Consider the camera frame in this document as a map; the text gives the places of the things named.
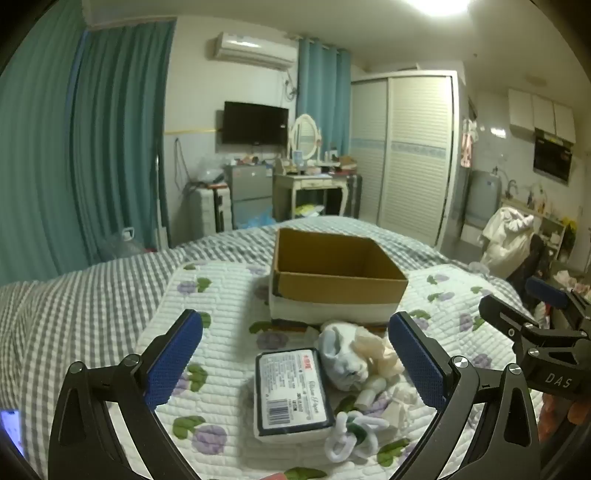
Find dark garment on chair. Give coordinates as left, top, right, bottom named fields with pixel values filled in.
left=505, top=235, right=552, bottom=308

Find white wall cabinets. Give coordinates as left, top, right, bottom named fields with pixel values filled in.
left=508, top=89, right=577, bottom=144

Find white oval vanity mirror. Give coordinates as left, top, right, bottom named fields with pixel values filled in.
left=287, top=114, right=324, bottom=163

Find black range hood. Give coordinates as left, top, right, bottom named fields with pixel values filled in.
left=533, top=129, right=574, bottom=182

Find black wall television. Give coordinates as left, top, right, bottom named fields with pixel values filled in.
left=222, top=101, right=290, bottom=145

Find cardboard box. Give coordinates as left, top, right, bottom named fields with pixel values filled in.
left=269, top=227, right=409, bottom=326

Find white slatted wardrobe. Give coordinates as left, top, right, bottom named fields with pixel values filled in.
left=349, top=70, right=465, bottom=247

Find grey mini fridge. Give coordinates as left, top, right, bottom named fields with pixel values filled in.
left=225, top=165, right=274, bottom=230

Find clear plastic bag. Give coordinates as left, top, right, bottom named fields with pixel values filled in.
left=191, top=154, right=227, bottom=185

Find hanging wall cable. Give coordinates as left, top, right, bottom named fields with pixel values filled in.
left=173, top=136, right=192, bottom=190

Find white air conditioner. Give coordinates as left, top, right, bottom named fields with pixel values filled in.
left=212, top=31, right=298, bottom=71

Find white dressing table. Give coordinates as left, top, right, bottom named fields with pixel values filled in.
left=272, top=171, right=350, bottom=221

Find ceiling light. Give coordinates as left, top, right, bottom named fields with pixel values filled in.
left=406, top=0, right=476, bottom=19

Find white jacket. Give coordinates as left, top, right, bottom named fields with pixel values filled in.
left=479, top=206, right=536, bottom=278

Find dark label tissue pack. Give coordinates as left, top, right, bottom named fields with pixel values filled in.
left=254, top=348, right=336, bottom=445

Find white grey sock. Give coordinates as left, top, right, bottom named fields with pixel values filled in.
left=318, top=322, right=370, bottom=392

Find person's right hand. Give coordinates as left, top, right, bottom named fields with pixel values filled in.
left=540, top=392, right=588, bottom=444

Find teal curtain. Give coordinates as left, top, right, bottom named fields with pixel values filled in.
left=69, top=21, right=177, bottom=266
left=0, top=0, right=88, bottom=283

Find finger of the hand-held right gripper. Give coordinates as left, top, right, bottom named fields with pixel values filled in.
left=525, top=276, right=591, bottom=330
left=479, top=295, right=551, bottom=346

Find pink hanging cloth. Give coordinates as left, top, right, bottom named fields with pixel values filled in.
left=460, top=119, right=478, bottom=169

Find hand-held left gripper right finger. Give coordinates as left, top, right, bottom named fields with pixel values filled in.
left=388, top=311, right=541, bottom=480

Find blue plastic bag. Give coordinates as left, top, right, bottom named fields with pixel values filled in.
left=235, top=206, right=278, bottom=230

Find light blue window curtain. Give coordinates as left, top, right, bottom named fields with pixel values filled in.
left=297, top=37, right=352, bottom=160

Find clear water jug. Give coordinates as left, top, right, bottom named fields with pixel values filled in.
left=99, top=227, right=144, bottom=261

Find white shelf unit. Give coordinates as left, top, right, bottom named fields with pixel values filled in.
left=501, top=196, right=578, bottom=268

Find smartphone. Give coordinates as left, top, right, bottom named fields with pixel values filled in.
left=0, top=408, right=26, bottom=460

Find grey washing machine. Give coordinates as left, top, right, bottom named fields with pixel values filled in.
left=464, top=170, right=504, bottom=241

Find small white bottle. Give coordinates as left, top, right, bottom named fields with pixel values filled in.
left=355, top=375, right=387, bottom=410

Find white suitcase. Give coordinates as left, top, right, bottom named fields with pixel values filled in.
left=190, top=185, right=233, bottom=237

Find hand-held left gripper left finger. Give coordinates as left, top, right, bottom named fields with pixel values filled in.
left=47, top=308, right=204, bottom=480

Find quilted floral blanket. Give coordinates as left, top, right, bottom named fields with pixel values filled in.
left=134, top=261, right=546, bottom=480

